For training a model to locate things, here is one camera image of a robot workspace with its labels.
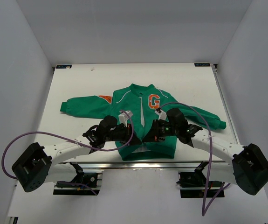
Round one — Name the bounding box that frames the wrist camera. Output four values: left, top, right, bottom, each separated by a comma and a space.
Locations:
118, 110, 133, 127
155, 108, 167, 121

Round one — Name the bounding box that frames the aluminium front table rail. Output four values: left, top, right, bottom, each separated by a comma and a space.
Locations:
54, 160, 206, 172

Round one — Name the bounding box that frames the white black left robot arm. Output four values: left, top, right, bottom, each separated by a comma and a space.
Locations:
12, 116, 141, 193

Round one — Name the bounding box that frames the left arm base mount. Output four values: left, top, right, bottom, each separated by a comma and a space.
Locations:
48, 162, 103, 196

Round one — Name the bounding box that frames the dark label sticker corner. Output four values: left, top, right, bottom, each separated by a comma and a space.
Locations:
194, 63, 211, 67
56, 65, 72, 69

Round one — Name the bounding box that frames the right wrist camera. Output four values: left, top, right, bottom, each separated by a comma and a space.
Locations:
155, 108, 167, 121

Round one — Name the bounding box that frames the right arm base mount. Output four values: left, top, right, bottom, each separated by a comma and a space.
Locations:
176, 161, 225, 198

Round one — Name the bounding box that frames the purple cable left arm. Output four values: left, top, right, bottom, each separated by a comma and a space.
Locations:
1, 109, 134, 196

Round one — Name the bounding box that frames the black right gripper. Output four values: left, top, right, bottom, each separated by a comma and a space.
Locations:
143, 119, 179, 142

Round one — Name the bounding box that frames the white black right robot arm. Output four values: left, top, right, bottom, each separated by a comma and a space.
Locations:
143, 108, 268, 196

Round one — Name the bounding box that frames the green kids varsity jacket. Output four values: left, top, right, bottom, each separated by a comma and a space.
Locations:
60, 84, 227, 161

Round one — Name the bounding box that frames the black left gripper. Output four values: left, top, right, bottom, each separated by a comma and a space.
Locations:
104, 123, 141, 147

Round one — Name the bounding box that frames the dark label sticker right corner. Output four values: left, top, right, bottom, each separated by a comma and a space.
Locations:
194, 63, 211, 67

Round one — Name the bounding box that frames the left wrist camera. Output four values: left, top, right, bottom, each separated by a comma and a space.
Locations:
118, 110, 133, 127

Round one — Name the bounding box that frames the dark label sticker left corner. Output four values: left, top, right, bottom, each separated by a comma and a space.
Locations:
56, 65, 72, 69

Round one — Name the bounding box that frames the aluminium right side rail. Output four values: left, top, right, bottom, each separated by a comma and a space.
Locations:
211, 64, 240, 143

